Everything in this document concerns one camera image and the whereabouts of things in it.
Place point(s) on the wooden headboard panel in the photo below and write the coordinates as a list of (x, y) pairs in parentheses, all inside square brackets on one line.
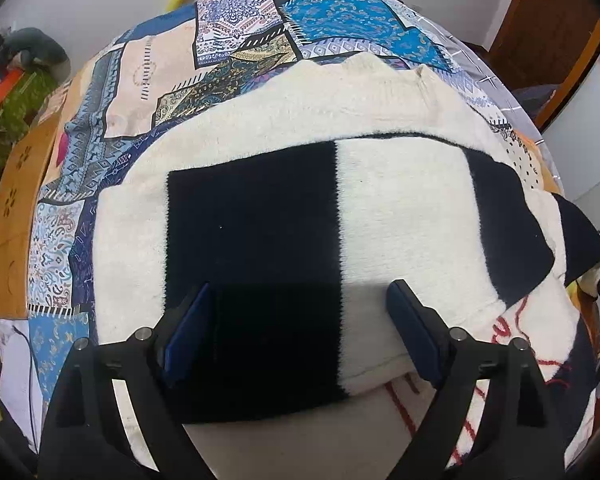
[(17, 210)]

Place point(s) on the grey plush toy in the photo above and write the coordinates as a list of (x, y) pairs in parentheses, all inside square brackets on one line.
[(35, 45)]

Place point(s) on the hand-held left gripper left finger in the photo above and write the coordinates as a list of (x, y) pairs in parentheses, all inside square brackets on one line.
[(187, 332)]

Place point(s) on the green printed bag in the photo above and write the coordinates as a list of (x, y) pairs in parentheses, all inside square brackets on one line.
[(22, 100)]

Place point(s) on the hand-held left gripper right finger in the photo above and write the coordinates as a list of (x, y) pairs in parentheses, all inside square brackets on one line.
[(412, 327)]

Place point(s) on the black and white sweater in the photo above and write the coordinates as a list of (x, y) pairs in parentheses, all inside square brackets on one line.
[(280, 220)]

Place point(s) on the orange box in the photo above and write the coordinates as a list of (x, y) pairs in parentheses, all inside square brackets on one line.
[(2, 90)]

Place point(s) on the blue patchwork bedsheet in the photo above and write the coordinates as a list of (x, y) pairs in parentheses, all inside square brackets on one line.
[(145, 75)]

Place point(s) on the white sheet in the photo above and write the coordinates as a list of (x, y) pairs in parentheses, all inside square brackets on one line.
[(12, 375)]

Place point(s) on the brown wooden door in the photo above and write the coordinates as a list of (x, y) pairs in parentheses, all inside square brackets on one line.
[(545, 25)]

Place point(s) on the white cabinet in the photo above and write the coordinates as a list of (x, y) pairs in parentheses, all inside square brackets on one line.
[(585, 130)]

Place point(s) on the white cloth with red stitching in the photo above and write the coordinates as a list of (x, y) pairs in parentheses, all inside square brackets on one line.
[(520, 320)]

